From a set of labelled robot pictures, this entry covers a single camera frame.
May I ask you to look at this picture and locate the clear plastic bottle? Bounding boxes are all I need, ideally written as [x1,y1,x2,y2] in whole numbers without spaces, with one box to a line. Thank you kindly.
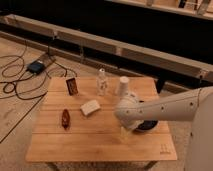
[97,68,107,96]

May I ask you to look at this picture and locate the blue power adapter box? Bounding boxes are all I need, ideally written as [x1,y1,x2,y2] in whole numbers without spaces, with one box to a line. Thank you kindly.
[27,61,45,74]

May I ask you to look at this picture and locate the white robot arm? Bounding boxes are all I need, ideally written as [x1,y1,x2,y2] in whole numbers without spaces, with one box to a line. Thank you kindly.
[115,86,213,171]

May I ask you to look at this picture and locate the wooden table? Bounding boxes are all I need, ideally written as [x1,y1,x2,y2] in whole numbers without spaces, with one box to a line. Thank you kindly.
[26,77,177,162]

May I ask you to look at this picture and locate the black floor cable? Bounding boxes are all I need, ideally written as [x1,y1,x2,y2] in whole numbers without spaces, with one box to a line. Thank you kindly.
[0,39,78,144]

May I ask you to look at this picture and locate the dark round bowl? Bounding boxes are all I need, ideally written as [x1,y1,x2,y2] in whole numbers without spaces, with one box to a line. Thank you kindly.
[134,120,158,132]

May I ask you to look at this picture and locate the white sponge block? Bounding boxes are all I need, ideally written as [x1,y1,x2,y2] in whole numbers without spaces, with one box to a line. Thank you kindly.
[80,100,100,116]

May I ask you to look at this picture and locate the red brown toy object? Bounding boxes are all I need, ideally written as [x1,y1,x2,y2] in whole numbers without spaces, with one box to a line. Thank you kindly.
[62,109,70,129]

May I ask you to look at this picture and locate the dark rectangular eraser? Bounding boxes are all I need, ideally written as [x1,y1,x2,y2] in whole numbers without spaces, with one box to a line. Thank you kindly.
[66,78,78,95]

